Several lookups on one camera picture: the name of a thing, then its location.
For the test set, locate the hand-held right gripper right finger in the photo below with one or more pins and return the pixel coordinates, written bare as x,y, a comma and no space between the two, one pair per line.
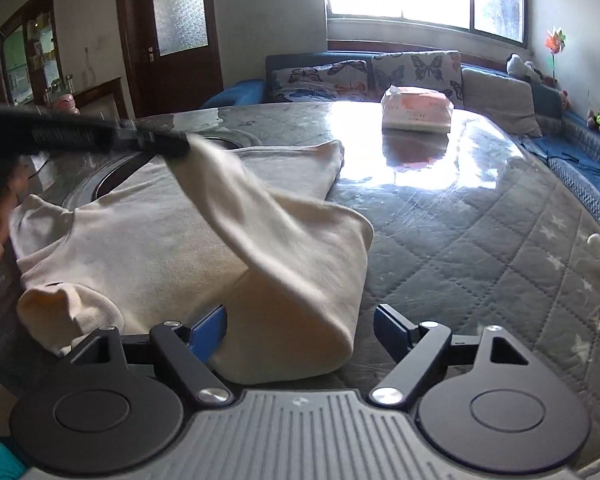
392,334

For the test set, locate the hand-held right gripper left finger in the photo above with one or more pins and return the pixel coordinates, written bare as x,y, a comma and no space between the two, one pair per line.
207,334

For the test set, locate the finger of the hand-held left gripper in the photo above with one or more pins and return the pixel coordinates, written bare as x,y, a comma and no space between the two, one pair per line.
155,141

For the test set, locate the cream long-sleeved garment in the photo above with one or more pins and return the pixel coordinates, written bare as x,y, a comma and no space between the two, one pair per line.
155,260

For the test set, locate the pink cartoon water bottle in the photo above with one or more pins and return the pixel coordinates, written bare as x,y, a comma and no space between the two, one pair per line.
66,104

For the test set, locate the round black induction cooktop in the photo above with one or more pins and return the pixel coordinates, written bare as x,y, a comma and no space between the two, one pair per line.
115,175

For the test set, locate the dark wooden glass door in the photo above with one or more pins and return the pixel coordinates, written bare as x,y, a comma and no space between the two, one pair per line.
180,80

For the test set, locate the dark wooden chair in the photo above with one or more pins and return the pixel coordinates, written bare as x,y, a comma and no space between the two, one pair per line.
102,100

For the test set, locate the wooden display cabinet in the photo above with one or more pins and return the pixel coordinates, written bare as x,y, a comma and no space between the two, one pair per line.
30,50

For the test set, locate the butterfly print cushion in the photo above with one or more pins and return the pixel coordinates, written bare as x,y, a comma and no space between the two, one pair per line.
420,75
320,82

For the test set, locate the pink white tissue pack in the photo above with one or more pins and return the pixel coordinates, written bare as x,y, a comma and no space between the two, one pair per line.
417,110

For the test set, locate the blue grey corner sofa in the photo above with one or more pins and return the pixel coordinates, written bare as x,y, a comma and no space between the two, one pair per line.
580,160

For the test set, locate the plain grey cushion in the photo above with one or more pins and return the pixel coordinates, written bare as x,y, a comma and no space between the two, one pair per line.
500,100

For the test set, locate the panda plush toy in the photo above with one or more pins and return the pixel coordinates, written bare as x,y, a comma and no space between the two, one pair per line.
522,67

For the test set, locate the colourful pinwheel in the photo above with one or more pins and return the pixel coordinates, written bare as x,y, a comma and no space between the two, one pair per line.
555,42

